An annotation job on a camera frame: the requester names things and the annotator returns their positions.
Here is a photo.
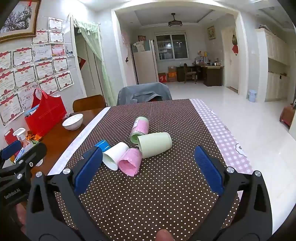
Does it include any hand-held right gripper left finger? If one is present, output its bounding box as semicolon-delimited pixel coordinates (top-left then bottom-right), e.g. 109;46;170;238
26;146;110;241

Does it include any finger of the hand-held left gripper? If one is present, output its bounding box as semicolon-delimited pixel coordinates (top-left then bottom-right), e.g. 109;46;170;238
0;140;23;166
14;142;48;173

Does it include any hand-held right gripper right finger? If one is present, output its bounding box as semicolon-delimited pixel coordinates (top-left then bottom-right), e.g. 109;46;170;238
194;146;274;241

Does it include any light green cup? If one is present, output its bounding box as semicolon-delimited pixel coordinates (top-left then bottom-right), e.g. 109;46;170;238
137;132;173;159

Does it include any blue cup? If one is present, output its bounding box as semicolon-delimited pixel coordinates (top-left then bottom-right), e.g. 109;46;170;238
95;139;111;153

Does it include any white cup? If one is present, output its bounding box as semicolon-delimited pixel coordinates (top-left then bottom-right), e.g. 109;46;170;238
102;142;129;171

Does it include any pink and green cup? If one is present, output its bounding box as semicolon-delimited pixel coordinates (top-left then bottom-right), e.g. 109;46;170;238
129;116;149;147

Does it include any person's left hand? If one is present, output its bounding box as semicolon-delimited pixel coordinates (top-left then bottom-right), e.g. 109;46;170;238
15;204;28;229

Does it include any person's right hand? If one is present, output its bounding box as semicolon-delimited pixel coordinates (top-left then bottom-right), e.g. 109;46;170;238
155;229;174;241

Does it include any red flat case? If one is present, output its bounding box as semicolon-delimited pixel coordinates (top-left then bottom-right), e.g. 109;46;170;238
5;130;17;146

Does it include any clear spray bottle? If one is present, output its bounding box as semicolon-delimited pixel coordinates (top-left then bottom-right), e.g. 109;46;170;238
13;128;34;160

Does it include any pile of snack packets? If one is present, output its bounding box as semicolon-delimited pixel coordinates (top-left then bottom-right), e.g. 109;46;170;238
26;130;44;142

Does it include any white patterned cloth strip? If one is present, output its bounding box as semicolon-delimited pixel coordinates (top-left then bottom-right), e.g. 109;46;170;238
47;107;112;176

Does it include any red tote bag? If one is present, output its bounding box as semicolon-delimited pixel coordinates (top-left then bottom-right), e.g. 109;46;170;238
24;88;67;138

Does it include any pink checked tablecloth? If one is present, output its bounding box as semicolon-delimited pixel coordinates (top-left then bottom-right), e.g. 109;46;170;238
190;98;254;175

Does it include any white bowl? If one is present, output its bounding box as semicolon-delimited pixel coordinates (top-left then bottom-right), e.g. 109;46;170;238
62;113;84;131

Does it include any brown dotted tablecloth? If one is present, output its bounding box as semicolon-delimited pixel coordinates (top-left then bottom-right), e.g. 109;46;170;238
47;98;241;241

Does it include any brown wooden chair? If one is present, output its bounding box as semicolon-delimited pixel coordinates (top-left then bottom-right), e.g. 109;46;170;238
73;94;107;113

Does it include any chair with grey jacket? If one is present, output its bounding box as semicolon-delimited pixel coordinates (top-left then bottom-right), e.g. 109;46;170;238
117;83;173;106

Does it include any brown wooden furniture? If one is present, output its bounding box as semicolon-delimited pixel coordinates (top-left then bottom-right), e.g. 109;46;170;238
279;104;296;127

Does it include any dark wooden desk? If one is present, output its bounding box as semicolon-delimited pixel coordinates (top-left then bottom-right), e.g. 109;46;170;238
176;64;225;87

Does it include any dark wooden desk chair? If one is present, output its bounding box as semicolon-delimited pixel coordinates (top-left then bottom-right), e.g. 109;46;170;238
184;63;197;84

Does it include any white door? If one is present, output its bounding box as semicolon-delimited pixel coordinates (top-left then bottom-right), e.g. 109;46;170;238
221;27;239;93

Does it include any green door curtain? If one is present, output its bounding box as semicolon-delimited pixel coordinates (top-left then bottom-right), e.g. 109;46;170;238
73;19;115;105

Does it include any white refrigerator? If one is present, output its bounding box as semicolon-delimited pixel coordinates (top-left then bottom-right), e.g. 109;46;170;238
131;39;159;85

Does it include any cream tall cabinet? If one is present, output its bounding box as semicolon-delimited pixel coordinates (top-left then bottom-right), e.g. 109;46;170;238
255;28;291;103

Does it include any window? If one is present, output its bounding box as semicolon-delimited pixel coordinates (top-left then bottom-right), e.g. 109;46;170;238
155;34;188;60

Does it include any framed blossom picture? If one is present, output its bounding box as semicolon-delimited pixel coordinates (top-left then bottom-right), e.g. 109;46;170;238
0;0;42;43

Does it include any dark ceiling lamp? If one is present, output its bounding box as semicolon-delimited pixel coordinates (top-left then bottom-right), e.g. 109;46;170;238
168;13;183;28

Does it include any wall of red-trimmed certificates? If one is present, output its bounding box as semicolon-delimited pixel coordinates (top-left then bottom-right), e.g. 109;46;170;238
0;17;75;127

